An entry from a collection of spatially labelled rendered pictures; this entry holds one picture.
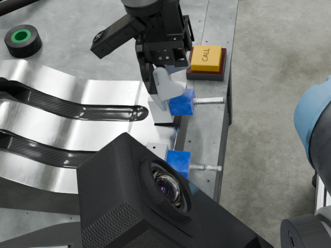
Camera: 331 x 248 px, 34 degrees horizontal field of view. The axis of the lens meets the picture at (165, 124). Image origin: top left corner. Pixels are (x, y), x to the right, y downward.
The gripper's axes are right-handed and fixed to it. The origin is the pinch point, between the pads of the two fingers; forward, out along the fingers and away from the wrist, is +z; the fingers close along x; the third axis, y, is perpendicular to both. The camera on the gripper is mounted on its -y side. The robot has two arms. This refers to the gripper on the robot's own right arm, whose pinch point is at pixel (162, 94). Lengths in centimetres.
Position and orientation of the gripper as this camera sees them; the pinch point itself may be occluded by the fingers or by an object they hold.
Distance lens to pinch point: 97.7
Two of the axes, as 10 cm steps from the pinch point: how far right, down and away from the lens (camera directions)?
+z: 2.3, 7.1, 6.7
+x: 1.9, -7.0, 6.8
